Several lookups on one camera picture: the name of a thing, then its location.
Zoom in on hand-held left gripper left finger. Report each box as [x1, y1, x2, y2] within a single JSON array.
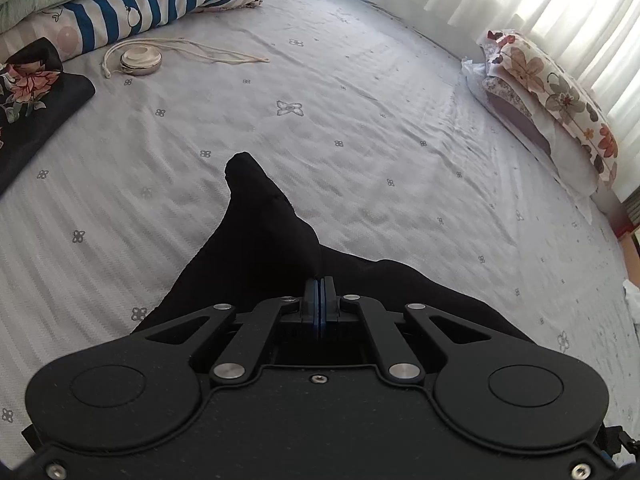
[[131, 277, 321, 386]]

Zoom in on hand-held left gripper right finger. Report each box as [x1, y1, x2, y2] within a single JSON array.
[[320, 275, 537, 386]]

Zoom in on black pants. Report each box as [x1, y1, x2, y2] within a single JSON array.
[[131, 151, 538, 356]]

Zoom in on grey patterned bed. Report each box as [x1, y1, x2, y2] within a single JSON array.
[[0, 0, 640, 466]]

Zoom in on grey purple pillow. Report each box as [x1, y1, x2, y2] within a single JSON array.
[[481, 76, 553, 158]]

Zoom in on white pillow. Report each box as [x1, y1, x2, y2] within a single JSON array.
[[461, 57, 601, 223]]

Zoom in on round white device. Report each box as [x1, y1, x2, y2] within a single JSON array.
[[120, 46, 162, 77]]

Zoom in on white crumpled cloth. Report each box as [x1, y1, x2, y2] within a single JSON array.
[[622, 280, 640, 326]]

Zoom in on floral pillow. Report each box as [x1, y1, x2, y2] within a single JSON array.
[[480, 30, 619, 188]]

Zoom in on black floral cloth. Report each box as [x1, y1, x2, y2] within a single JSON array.
[[0, 37, 96, 196]]

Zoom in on blue white striped blanket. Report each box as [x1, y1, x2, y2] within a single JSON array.
[[0, 0, 266, 63]]

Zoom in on cream cord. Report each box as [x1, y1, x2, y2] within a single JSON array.
[[101, 37, 271, 79]]

